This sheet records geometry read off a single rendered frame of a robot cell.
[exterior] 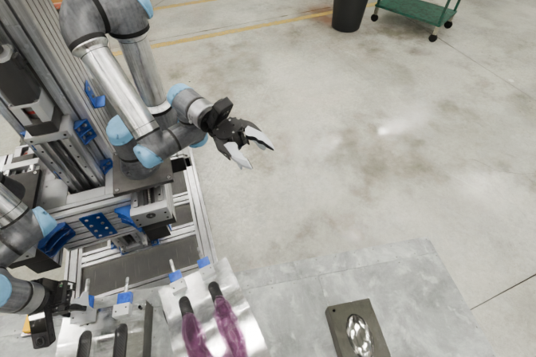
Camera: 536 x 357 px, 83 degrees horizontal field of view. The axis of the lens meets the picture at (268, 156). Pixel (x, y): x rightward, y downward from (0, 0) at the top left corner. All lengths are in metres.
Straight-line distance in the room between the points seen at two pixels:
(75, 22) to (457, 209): 2.54
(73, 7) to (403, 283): 1.36
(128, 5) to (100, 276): 1.56
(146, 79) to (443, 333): 1.31
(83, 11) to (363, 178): 2.18
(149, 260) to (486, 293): 2.08
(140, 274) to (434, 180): 2.25
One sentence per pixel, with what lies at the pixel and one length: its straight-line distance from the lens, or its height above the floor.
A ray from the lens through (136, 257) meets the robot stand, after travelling 2.07.
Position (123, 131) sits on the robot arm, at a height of 1.26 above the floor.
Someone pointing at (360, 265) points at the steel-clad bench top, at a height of 0.80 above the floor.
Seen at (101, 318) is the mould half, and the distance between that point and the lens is 1.24.
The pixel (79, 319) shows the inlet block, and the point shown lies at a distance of 1.20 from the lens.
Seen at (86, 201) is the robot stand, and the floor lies 0.95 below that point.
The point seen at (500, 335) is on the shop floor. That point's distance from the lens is 2.41.
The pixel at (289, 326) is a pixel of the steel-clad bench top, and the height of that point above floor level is 0.80.
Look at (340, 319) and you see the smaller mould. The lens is 1.16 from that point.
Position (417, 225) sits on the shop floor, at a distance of 2.49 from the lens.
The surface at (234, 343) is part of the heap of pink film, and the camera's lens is 1.10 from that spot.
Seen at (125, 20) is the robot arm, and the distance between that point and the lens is 0.97.
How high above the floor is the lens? 1.98
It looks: 49 degrees down
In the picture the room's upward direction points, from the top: straight up
